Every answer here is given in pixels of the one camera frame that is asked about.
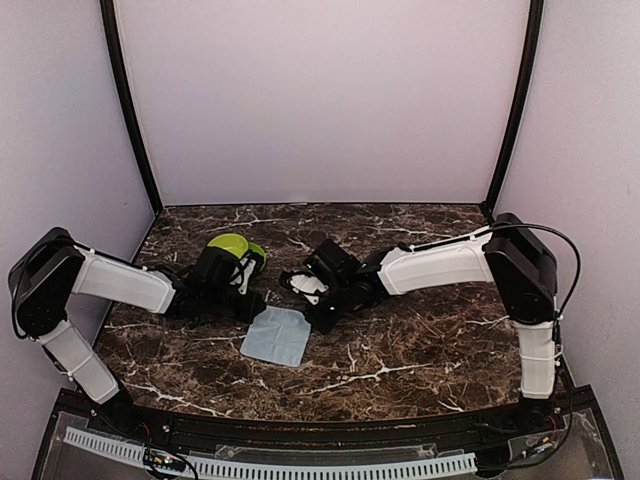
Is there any green plastic plate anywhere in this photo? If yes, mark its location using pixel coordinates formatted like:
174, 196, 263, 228
244, 242, 267, 276

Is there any white slotted cable duct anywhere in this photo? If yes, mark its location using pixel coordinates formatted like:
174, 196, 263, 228
63, 427, 477, 479

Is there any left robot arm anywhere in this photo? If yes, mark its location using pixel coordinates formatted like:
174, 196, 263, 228
7, 227, 266, 436

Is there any green plastic bowl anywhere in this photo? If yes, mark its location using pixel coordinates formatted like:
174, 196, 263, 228
207, 233, 249, 259

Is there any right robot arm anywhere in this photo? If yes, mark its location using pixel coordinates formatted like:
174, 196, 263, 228
289, 213, 575, 434

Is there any small circuit board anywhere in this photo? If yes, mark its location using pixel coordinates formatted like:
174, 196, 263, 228
142, 448, 187, 474

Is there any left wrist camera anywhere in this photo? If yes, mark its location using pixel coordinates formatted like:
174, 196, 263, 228
230, 256, 254, 295

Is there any light blue cleaning cloth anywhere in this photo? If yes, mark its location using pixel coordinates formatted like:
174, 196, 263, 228
240, 306, 311, 368

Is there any right black frame post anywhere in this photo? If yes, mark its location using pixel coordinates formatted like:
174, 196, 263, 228
480, 0, 545, 223

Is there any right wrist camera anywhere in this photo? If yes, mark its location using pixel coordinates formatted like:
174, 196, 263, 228
279, 272, 329, 305

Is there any left black frame post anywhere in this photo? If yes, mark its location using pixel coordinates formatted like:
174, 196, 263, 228
99, 0, 164, 215

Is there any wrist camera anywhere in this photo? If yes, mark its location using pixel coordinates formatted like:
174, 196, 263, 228
230, 256, 254, 295
279, 272, 329, 305

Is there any black front rail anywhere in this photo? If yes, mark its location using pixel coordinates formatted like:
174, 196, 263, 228
65, 392, 568, 452

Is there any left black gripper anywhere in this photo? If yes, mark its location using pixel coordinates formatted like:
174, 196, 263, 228
204, 287, 267, 325

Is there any black frame post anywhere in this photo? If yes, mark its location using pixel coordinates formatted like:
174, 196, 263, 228
480, 0, 545, 223
99, 0, 164, 215

